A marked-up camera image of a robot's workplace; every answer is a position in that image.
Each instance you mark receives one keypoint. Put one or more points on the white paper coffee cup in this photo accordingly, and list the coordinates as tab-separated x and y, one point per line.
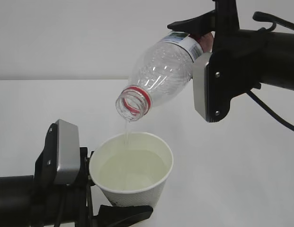
131	170

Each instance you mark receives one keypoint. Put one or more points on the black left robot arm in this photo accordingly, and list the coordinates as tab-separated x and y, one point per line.
24	204

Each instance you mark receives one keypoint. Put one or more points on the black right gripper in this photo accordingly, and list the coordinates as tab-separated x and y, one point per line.
230	42

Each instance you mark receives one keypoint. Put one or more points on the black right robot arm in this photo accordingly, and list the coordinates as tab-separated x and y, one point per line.
277	65

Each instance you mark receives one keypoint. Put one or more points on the clear plastic water bottle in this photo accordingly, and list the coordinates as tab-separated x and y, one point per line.
161	73

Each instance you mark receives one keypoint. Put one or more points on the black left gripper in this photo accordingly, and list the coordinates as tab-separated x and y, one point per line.
60	204

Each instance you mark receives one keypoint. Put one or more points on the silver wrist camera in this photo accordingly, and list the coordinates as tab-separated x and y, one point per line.
213	87
59	162

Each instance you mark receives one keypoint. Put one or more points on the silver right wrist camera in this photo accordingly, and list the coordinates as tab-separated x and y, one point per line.
213	87

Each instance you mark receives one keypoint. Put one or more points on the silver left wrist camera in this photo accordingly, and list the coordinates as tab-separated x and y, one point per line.
59	162

